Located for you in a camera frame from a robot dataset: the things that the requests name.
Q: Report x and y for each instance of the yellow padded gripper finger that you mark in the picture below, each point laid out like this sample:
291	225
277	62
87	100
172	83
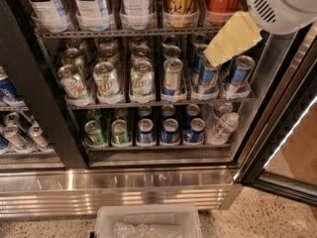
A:
238	35

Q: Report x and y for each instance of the red coke can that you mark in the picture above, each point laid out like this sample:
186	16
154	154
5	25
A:
219	11

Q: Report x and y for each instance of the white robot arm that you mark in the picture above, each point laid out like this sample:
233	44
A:
281	17

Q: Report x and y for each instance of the gold yellow can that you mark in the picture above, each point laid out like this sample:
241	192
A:
177	10

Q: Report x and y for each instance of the front silver red bull can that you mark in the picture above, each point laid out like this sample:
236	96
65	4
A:
171	83

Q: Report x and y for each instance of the front right blue pepsi can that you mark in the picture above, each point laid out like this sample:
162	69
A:
194	132

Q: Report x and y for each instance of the blue pepsi can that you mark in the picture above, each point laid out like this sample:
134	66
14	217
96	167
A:
169	131
146	132
194	132

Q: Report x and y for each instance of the front right 7up can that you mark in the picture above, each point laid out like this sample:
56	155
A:
142	86

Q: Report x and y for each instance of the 7up can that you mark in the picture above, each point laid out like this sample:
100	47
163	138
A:
76	87
142	86
109	89

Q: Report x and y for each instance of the front middle blue pepsi can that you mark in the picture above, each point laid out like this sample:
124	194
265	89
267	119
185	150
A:
169	131

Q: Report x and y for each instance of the open glass fridge door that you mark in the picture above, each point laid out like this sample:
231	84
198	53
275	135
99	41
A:
293	99

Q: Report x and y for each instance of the front left blue pepsi can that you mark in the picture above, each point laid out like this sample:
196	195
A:
146	132

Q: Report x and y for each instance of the front middle 7up can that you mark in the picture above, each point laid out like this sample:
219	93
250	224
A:
109	89

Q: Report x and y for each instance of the right green soda can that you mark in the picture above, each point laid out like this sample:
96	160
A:
120	134

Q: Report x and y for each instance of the green soda can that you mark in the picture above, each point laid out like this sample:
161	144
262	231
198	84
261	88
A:
94	133
120	134

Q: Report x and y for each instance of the front left 7up can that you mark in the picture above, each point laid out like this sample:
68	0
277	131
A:
76	87

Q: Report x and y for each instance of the left green soda can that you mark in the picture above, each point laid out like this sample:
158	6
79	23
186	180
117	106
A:
94	133

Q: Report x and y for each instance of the black fridge centre pillar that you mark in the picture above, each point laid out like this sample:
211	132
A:
30	72

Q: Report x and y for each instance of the stainless steel fridge base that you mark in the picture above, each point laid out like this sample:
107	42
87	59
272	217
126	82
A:
83	192

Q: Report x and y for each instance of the blue can left compartment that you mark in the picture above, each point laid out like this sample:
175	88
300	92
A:
9	92

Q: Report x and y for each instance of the front right blue red bull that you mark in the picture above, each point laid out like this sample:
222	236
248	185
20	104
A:
239	73

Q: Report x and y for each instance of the blue red bull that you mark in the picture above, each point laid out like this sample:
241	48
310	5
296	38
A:
207	80
239	73

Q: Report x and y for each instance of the front left blue red bull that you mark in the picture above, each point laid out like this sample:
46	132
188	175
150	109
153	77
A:
207	80

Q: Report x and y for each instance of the front clear water bottle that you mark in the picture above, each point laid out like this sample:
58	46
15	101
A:
223	128

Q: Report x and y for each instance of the right white tea bottle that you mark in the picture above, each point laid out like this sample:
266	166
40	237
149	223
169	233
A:
138	14

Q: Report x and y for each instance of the white tea bottle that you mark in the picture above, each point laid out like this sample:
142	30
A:
52	15
93	15
138	14

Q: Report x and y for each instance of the middle white tea bottle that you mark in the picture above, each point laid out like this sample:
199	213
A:
93	15

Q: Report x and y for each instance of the left white tea bottle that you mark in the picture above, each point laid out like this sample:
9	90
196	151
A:
52	15

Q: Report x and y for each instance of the clear plastic bin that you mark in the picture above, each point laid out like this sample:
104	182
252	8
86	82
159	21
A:
148	221

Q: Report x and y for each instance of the top wire shelf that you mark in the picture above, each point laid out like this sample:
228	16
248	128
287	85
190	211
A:
126	33

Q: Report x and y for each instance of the wire shelf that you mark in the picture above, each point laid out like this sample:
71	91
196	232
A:
126	33
158	103

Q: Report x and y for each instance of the middle wire shelf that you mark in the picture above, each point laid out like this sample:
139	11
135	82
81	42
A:
158	103

